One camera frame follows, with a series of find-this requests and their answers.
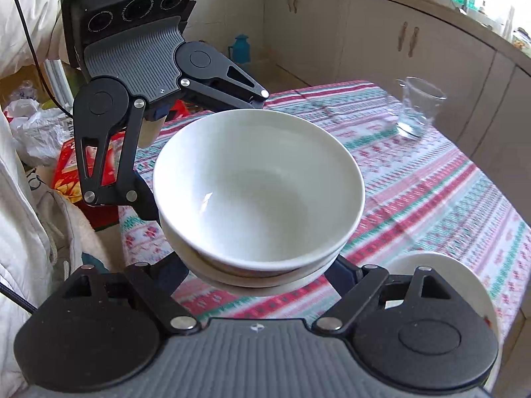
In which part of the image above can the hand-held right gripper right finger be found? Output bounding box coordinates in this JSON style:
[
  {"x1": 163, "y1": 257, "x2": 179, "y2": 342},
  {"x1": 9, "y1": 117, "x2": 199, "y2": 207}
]
[{"x1": 313, "y1": 255, "x2": 453, "y2": 334}]

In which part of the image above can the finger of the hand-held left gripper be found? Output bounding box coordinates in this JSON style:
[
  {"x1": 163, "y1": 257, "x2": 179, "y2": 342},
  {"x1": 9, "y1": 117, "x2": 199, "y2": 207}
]
[
  {"x1": 180, "y1": 55, "x2": 270, "y2": 112},
  {"x1": 76, "y1": 99, "x2": 161, "y2": 221}
]

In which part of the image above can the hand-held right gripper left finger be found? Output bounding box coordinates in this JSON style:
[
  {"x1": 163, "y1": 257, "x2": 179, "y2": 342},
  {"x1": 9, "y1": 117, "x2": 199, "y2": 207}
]
[{"x1": 62, "y1": 253, "x2": 200, "y2": 334}]

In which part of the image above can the white flower print plate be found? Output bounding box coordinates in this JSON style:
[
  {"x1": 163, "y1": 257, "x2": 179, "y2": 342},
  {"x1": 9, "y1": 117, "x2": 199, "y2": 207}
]
[{"x1": 388, "y1": 252, "x2": 504, "y2": 388}]

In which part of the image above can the person's left forearm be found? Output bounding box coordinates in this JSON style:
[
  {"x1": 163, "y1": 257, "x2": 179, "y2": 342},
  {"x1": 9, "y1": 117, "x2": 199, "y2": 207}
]
[{"x1": 0, "y1": 0, "x2": 73, "y2": 77}]

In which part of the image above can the blue thermos jug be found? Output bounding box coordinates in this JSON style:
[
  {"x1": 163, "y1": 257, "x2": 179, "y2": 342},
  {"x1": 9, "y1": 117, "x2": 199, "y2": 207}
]
[{"x1": 231, "y1": 34, "x2": 250, "y2": 65}]

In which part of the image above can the red cardboard box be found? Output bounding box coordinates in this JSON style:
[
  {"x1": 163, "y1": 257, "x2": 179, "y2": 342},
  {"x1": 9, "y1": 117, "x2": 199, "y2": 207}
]
[{"x1": 52, "y1": 130, "x2": 125, "y2": 231}]

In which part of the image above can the striped patterned tablecloth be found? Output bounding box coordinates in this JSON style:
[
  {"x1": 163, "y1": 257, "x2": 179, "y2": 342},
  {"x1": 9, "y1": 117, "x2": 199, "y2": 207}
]
[{"x1": 118, "y1": 80, "x2": 531, "y2": 341}]

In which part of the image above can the white plastic bag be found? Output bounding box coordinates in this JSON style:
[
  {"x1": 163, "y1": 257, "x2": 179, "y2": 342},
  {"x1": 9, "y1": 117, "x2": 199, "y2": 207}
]
[{"x1": 4, "y1": 99, "x2": 75, "y2": 166}]

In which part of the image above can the clear glass mug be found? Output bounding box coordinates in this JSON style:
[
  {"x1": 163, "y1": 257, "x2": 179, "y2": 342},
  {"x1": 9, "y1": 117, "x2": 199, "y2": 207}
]
[{"x1": 396, "y1": 77, "x2": 448, "y2": 141}]

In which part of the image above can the patterned ceramic jar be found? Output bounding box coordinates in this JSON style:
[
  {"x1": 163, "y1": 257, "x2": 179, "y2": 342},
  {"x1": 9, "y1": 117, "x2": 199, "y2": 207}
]
[{"x1": 512, "y1": 27, "x2": 531, "y2": 50}]

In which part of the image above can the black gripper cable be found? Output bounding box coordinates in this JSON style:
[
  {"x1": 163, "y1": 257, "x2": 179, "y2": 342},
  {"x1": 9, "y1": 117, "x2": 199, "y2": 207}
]
[
  {"x1": 3, "y1": 0, "x2": 73, "y2": 117},
  {"x1": 0, "y1": 285, "x2": 39, "y2": 314}
]

